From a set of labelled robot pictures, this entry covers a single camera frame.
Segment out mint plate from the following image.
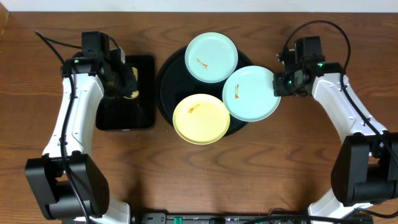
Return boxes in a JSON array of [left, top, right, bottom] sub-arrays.
[[184, 32, 238, 83], [222, 65, 281, 122]]

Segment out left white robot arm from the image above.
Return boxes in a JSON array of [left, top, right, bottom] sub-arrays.
[[25, 70, 132, 223]]

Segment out yellow plate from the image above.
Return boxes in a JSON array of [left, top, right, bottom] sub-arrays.
[[172, 94, 230, 145]]

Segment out green yellow sponge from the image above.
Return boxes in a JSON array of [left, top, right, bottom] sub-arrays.
[[124, 67, 139, 100]]

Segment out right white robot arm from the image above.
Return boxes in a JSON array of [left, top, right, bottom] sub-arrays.
[[273, 44, 397, 223]]

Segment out black rectangular tray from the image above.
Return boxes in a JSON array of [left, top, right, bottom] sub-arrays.
[[96, 55, 155, 131]]

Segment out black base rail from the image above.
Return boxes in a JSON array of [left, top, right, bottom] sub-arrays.
[[131, 212, 374, 224]]

